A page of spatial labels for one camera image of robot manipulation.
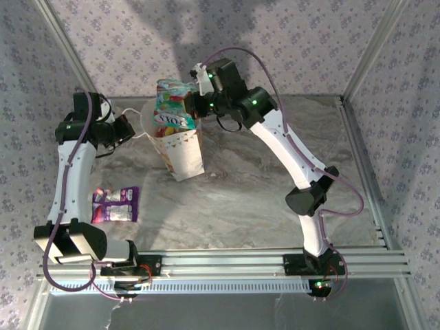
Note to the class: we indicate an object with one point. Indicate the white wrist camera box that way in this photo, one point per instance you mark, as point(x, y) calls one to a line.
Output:
point(108, 115)
point(203, 80)

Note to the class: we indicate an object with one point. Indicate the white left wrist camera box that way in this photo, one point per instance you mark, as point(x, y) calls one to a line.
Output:
point(108, 115)

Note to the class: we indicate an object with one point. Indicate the aluminium side frame rail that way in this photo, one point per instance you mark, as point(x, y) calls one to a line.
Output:
point(357, 130)

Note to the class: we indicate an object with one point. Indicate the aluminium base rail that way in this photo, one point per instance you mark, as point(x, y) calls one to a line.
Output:
point(223, 263)

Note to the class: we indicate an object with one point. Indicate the aluminium frame post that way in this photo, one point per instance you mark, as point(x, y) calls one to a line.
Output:
point(71, 51)
point(373, 48)

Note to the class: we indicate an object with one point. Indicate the purple and silver candy bag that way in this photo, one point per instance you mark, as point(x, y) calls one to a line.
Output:
point(117, 209)

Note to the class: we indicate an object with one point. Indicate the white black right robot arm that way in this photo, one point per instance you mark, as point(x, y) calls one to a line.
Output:
point(285, 151)

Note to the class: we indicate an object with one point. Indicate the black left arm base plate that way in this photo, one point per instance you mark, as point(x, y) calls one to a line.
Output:
point(154, 266)

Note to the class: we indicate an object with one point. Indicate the teal Fox's candy bag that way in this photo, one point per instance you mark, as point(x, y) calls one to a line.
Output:
point(172, 103)

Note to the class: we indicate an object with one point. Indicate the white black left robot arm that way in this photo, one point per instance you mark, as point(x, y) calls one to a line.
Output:
point(72, 178)

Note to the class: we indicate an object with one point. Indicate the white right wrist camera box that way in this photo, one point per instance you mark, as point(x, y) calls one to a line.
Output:
point(203, 80)

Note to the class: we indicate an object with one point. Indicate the white paper bag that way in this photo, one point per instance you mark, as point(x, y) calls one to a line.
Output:
point(185, 161)

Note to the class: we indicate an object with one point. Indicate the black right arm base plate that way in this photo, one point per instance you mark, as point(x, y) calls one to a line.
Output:
point(292, 264)

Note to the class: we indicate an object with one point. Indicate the grey metal lower shelf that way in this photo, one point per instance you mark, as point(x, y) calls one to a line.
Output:
point(223, 313)

